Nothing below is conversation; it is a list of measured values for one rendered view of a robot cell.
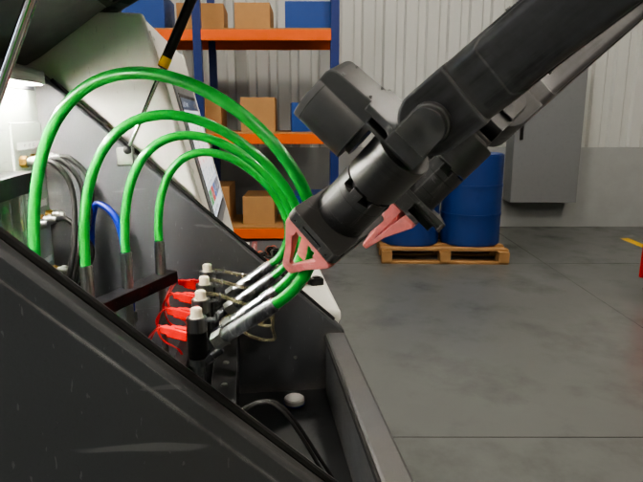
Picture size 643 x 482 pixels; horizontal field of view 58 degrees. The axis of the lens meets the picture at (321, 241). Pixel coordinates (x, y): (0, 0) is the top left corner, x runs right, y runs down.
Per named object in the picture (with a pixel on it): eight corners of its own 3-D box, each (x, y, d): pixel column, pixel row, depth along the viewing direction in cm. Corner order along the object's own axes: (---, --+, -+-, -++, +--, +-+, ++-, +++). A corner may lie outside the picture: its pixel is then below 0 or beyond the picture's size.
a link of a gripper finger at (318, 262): (254, 253, 63) (297, 205, 57) (292, 229, 69) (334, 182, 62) (295, 300, 63) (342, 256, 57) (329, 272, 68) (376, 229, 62)
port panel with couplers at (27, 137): (52, 317, 93) (32, 122, 87) (30, 318, 93) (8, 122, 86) (75, 294, 106) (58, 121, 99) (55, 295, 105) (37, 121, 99)
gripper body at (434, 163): (380, 175, 80) (419, 137, 78) (432, 227, 81) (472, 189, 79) (379, 180, 74) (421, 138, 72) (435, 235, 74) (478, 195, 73)
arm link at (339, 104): (456, 128, 44) (482, 98, 51) (350, 23, 44) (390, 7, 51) (365, 216, 52) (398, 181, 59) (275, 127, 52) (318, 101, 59)
